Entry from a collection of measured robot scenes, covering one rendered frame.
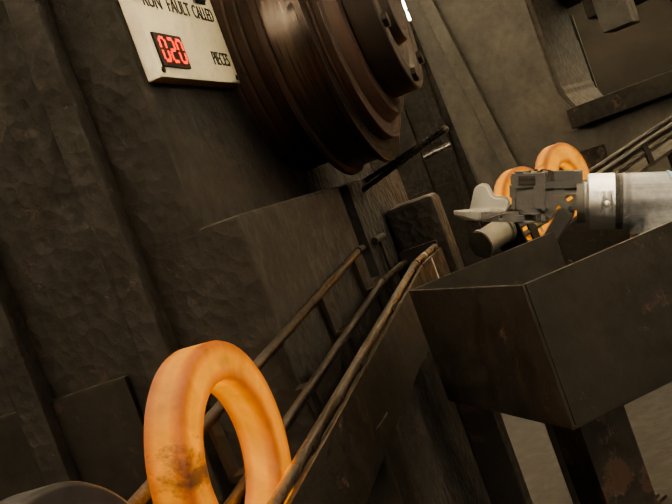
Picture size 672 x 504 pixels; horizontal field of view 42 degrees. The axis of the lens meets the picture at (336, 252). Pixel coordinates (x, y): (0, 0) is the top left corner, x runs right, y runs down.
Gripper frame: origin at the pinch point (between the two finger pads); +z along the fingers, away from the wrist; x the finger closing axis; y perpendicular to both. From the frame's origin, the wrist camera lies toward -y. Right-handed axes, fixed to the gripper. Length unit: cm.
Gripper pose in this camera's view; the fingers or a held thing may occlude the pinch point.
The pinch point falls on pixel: (461, 216)
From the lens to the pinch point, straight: 150.9
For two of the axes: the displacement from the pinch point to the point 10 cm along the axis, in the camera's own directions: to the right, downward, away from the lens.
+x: -2.7, 1.5, -9.5
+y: -0.5, -9.9, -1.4
